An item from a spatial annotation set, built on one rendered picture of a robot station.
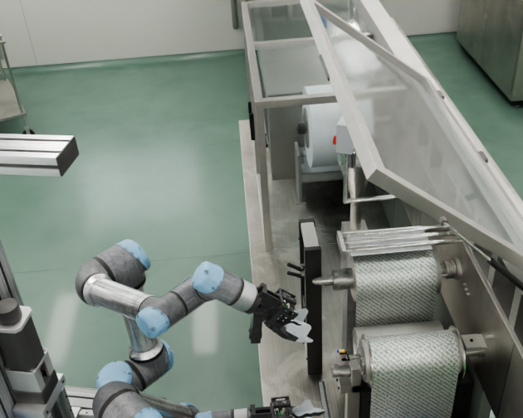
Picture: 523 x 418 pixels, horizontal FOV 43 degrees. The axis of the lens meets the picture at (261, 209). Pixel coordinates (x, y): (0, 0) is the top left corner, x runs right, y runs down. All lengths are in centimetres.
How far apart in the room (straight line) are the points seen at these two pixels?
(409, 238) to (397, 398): 46
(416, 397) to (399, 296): 29
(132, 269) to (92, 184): 325
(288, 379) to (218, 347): 140
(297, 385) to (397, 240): 63
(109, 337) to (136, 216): 117
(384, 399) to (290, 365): 51
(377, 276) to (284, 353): 58
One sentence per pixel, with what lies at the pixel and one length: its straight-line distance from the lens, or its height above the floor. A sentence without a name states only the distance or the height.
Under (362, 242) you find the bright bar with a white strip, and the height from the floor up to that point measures 145.
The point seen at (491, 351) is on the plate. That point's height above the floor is 130.
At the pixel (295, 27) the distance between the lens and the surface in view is 318.
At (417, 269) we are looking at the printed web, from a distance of 198.
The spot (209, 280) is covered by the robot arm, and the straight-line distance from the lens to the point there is 160.
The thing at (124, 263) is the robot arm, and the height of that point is 144.
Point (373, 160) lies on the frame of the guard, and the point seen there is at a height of 200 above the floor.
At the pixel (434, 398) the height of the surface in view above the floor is 114.
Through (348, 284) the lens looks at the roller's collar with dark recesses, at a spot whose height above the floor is 134.
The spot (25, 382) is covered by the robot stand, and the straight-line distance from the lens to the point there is 189.
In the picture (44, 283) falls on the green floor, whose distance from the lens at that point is 437.
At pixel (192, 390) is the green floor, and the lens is 351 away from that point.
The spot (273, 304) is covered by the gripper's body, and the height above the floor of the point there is 151.
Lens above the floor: 265
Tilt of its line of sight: 35 degrees down
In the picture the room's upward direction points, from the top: 4 degrees counter-clockwise
